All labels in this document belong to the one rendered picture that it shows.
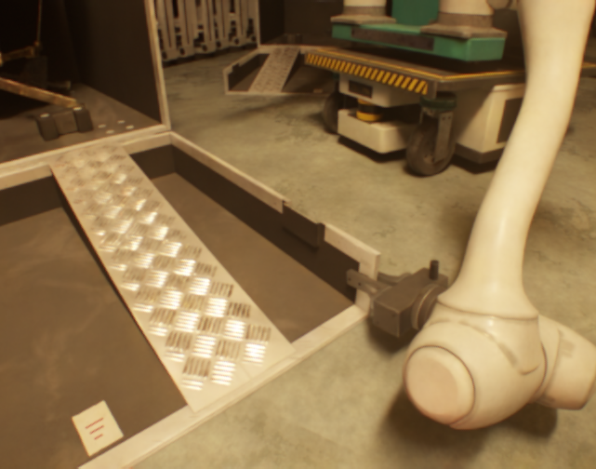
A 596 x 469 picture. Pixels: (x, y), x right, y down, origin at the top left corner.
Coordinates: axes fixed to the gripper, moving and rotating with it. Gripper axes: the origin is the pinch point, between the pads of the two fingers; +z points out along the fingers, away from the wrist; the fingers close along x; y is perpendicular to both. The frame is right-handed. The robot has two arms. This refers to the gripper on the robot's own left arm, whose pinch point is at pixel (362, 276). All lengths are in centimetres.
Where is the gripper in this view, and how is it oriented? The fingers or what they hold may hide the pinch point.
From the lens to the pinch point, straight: 73.2
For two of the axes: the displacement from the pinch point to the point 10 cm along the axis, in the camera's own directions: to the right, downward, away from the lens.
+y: -1.0, -9.0, -4.2
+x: -7.7, 3.4, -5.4
